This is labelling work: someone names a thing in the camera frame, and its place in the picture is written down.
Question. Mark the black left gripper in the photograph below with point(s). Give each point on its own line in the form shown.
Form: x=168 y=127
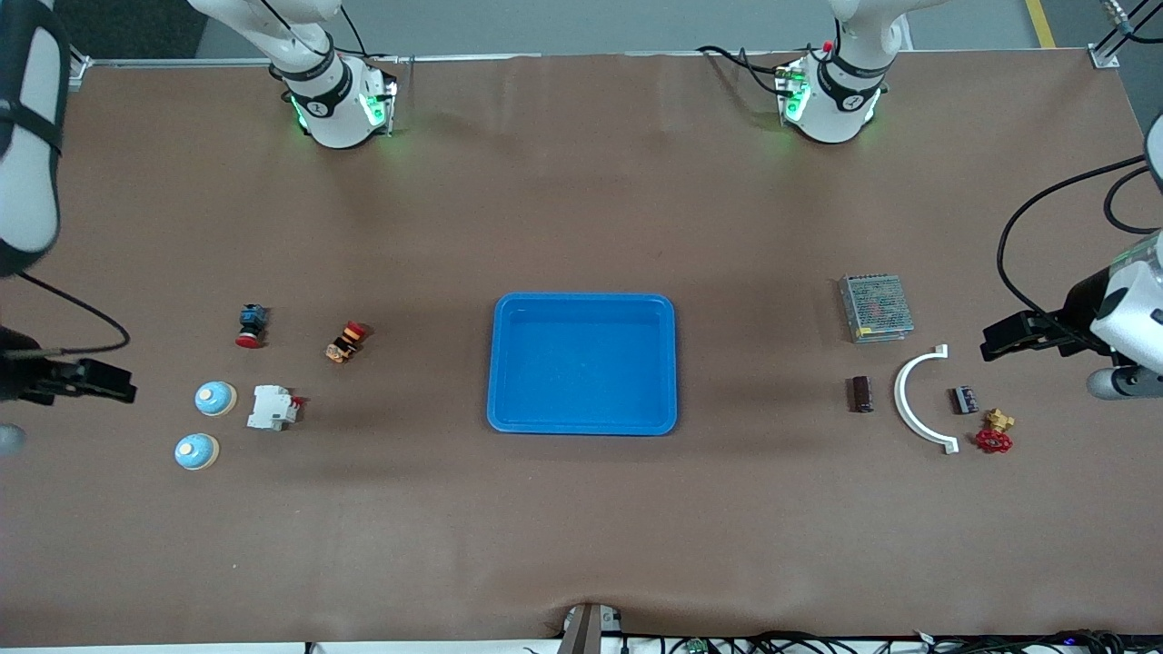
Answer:
x=1078 y=305

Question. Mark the aluminium frame profile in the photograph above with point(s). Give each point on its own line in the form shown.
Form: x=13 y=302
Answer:
x=80 y=73
x=1104 y=56

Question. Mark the white curved bracket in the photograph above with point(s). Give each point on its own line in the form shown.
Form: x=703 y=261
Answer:
x=909 y=413

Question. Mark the orange red push button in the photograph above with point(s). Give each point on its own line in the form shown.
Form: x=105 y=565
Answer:
x=346 y=342

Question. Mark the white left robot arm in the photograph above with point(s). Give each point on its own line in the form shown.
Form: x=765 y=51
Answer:
x=845 y=100

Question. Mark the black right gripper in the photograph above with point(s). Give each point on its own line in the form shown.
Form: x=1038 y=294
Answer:
x=20 y=374

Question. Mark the dark cylindrical capacitor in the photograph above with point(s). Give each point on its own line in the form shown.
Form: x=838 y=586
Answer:
x=861 y=394
x=965 y=400

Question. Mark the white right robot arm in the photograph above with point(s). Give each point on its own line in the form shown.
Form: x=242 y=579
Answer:
x=332 y=109

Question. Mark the red button blue body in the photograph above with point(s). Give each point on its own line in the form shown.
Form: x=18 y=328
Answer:
x=252 y=325

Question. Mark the silver table edge rail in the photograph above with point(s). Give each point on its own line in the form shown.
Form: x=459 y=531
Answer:
x=545 y=58

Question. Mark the blue plastic tray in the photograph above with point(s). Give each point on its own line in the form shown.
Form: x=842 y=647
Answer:
x=581 y=363

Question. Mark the grey metal clamp bracket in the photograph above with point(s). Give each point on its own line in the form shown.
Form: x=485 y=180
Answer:
x=586 y=631

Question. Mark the blue desk bell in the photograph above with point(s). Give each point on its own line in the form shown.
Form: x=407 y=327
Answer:
x=197 y=451
x=215 y=398

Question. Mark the white circuit breaker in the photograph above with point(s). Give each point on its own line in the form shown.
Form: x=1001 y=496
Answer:
x=271 y=408

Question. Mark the metal mesh power supply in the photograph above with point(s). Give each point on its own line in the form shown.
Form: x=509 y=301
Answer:
x=875 y=309

